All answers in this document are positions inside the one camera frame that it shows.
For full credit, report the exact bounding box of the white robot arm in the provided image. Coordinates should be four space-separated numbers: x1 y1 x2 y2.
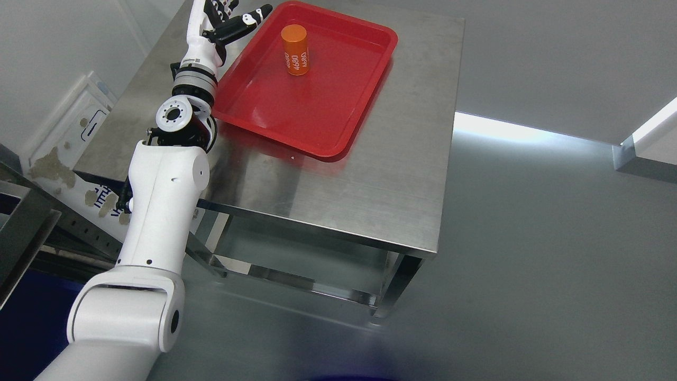
36 62 217 380

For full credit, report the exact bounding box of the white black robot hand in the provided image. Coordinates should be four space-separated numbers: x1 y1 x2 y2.
173 1 273 76

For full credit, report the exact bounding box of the stainless steel desk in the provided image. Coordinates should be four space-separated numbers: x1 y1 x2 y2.
74 0 465 320

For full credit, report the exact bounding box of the orange cylindrical capacitor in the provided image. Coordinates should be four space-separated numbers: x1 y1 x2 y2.
280 24 310 76

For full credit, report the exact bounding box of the white labelled shelf side panel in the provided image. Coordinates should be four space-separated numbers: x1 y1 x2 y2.
21 71 207 249

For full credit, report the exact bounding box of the metal shelf rail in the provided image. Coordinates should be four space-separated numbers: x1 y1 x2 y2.
1 162 61 307

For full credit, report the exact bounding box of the red plastic tray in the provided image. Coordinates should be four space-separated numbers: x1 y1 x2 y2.
212 2 398 161

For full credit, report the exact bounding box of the blue bin lower far left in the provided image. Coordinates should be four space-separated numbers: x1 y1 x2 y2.
0 190 101 381

